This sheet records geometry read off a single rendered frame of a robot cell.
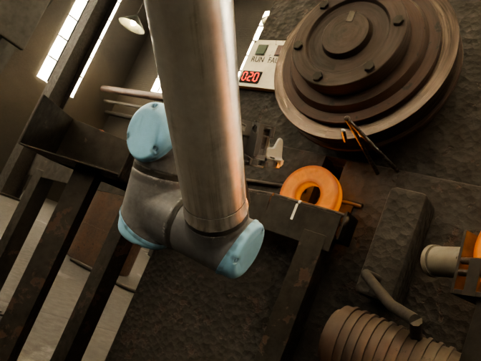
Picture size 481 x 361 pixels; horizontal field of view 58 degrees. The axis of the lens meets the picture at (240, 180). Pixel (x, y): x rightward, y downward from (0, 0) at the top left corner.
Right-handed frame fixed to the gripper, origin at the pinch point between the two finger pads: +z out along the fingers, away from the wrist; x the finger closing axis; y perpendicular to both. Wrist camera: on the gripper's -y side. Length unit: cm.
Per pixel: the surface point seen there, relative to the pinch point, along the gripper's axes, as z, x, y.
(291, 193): 15.9, 4.3, -7.1
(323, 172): 18.2, -1.8, -0.2
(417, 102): 22.0, -18.8, 19.5
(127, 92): 598, 865, 62
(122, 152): 1, 54, -7
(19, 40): 61, 264, 39
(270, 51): 41, 38, 34
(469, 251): 1.7, -39.1, -6.7
